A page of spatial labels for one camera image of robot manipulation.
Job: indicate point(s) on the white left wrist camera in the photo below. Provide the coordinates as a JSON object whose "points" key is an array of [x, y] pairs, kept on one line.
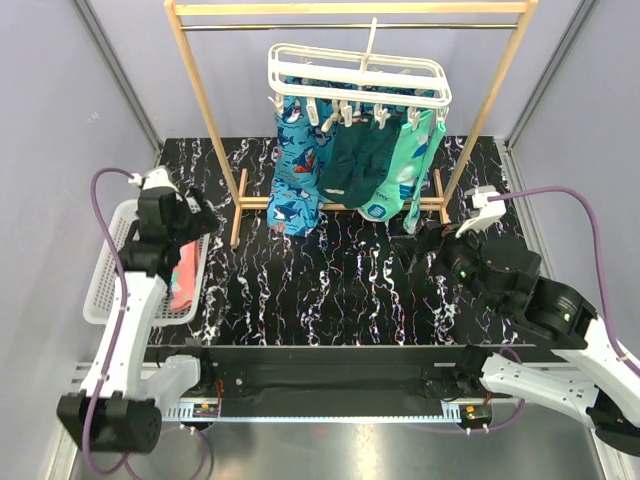
{"points": [[159, 177]]}

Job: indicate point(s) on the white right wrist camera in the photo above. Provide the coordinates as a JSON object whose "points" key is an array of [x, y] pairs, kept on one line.
{"points": [[483, 207]]}

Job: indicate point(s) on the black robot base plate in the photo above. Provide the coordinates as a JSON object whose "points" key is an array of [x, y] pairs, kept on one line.
{"points": [[326, 385]]}

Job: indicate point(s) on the wooden clothes rack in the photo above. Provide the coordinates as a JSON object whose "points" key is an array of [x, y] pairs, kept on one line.
{"points": [[523, 10]]}

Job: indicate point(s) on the white plastic clip hanger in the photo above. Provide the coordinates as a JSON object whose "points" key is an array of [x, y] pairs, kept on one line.
{"points": [[351, 79]]}

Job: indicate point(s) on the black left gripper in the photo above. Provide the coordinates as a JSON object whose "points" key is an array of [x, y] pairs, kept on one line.
{"points": [[204, 221]]}

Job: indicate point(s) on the mint green sock left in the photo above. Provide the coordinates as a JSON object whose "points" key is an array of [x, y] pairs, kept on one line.
{"points": [[405, 166]]}

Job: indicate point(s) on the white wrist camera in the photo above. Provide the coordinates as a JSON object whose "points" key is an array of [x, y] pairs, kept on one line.
{"points": [[159, 177], [483, 207]]}

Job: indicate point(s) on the white perforated plastic basket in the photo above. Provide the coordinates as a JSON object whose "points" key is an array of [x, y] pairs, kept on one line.
{"points": [[99, 299]]}

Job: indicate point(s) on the blue shark print shorts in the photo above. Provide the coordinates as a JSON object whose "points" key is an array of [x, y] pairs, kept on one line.
{"points": [[303, 149]]}

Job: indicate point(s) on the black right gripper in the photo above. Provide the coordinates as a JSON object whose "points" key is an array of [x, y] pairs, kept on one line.
{"points": [[410, 246]]}

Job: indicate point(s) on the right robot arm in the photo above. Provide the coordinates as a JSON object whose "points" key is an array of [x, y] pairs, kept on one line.
{"points": [[504, 276]]}

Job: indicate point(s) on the dark teal sock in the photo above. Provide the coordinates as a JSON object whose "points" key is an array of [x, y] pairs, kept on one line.
{"points": [[337, 174], [373, 150]]}

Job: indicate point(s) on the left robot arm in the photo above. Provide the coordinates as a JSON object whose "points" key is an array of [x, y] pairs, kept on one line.
{"points": [[115, 409]]}

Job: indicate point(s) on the pink sock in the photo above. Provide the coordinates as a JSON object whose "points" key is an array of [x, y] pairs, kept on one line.
{"points": [[189, 261], [182, 294]]}

